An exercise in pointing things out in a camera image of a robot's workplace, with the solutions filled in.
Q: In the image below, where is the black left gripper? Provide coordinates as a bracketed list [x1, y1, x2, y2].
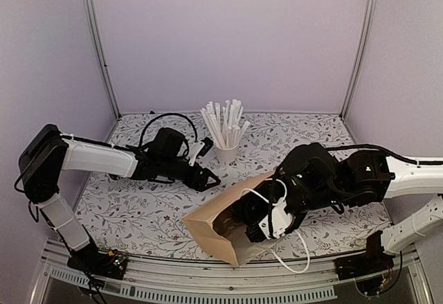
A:
[159, 157, 222, 193]

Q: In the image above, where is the brown paper bag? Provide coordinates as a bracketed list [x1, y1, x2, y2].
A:
[181, 170, 311, 274]

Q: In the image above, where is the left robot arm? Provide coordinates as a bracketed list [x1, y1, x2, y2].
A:
[15, 124, 220, 272]

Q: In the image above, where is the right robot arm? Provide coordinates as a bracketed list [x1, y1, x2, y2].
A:
[232, 143, 442, 274]

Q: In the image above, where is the white paper straw cup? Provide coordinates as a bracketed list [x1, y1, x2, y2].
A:
[214, 144, 239, 167]

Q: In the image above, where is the paper-wrapped straws bundle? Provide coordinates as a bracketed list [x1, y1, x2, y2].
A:
[200, 99, 251, 150]

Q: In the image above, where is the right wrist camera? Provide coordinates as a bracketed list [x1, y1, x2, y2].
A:
[246, 204, 295, 243]

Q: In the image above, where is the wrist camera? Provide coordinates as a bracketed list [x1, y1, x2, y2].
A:
[188, 137, 213, 166]
[246, 204, 295, 243]

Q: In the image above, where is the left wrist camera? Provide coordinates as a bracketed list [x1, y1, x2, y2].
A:
[188, 137, 213, 166]

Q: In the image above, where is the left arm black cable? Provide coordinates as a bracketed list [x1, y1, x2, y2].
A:
[140, 112, 200, 152]

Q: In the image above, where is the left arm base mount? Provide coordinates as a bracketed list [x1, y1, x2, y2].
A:
[67, 236, 128, 280]

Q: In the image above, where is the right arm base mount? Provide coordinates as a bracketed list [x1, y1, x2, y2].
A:
[334, 231, 403, 298]

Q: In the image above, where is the aluminium front rail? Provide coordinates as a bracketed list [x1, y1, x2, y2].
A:
[30, 240, 440, 303]

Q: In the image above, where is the right aluminium corner post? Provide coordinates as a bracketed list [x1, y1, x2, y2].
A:
[340, 0, 377, 121]

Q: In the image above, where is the aluminium corner post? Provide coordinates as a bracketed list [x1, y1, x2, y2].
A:
[340, 0, 377, 121]
[83, 0, 122, 120]

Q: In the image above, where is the left aluminium corner post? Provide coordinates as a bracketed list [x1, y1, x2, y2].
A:
[83, 0, 122, 120]

